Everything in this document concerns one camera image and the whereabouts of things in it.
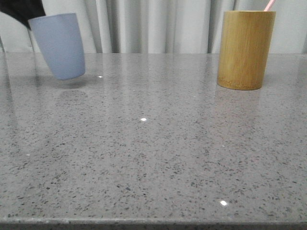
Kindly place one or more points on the pink chopstick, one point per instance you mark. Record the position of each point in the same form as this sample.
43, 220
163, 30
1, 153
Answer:
269, 5

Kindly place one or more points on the blue plastic cup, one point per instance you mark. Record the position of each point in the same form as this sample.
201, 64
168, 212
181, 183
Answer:
59, 40

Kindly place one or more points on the bamboo wooden cup holder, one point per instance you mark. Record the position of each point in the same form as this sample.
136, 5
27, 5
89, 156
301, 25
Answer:
245, 43

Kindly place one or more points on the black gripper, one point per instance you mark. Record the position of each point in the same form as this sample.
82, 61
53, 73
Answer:
22, 10

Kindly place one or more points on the grey curtain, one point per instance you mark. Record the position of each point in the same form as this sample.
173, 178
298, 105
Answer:
160, 26

